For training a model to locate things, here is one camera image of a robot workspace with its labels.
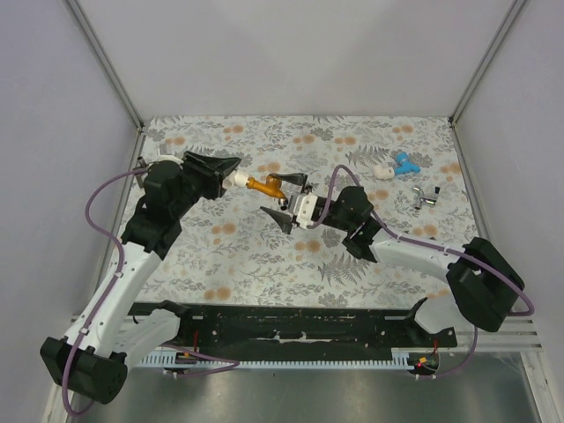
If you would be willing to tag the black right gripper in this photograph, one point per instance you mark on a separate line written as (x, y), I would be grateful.
(283, 220)

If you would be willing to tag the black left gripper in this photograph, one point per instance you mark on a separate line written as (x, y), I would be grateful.
(216, 166)

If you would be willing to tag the orange faucet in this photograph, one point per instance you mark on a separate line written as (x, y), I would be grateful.
(271, 187)

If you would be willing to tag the white pipe elbow fitting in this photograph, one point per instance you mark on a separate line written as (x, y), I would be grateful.
(237, 179)

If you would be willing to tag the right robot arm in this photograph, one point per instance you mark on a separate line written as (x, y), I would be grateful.
(483, 286)

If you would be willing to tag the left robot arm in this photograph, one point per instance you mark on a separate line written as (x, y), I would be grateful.
(93, 358)

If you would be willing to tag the second white pipe elbow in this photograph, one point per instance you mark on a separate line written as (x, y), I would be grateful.
(384, 173)

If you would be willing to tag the floral patterned table mat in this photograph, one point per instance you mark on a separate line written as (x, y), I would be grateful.
(245, 248)

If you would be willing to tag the blue pipe tee fitting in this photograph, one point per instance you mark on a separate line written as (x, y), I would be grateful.
(404, 165)

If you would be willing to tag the chrome faucet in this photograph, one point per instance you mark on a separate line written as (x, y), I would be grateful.
(422, 198)

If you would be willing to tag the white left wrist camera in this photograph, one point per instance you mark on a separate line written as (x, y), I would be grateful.
(165, 152)

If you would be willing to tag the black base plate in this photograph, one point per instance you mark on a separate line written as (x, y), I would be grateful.
(297, 334)

